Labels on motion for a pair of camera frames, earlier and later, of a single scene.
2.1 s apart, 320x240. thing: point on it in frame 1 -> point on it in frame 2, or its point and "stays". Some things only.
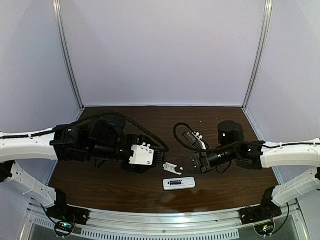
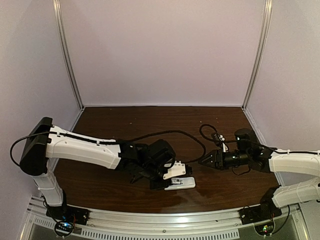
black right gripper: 199,160 -> 217,158
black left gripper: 138,170 -> 155,186
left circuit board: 63,228 stays
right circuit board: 264,229 stays
